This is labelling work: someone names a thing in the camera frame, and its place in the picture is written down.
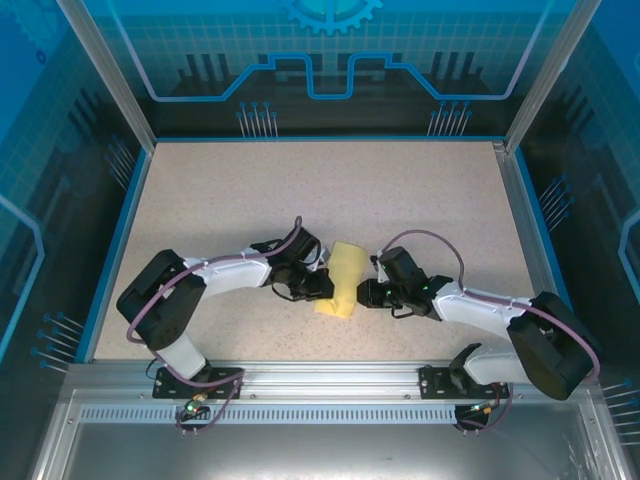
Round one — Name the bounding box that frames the aluminium table rail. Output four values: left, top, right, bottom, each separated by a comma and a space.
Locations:
491, 141, 561, 321

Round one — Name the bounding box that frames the blue table edge strip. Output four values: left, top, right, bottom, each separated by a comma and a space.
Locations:
152, 135, 507, 146
73, 147, 154, 364
512, 148, 571, 309

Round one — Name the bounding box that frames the slotted metal strip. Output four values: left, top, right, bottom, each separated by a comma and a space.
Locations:
78, 405, 461, 425

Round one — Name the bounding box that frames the pale yellow paper sheet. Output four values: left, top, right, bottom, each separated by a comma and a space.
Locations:
313, 240, 366, 319

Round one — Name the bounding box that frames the aluminium frame post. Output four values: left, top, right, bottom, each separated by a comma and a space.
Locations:
503, 0, 604, 154
55, 0, 157, 152

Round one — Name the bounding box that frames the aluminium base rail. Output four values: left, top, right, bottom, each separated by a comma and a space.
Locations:
64, 360, 599, 401

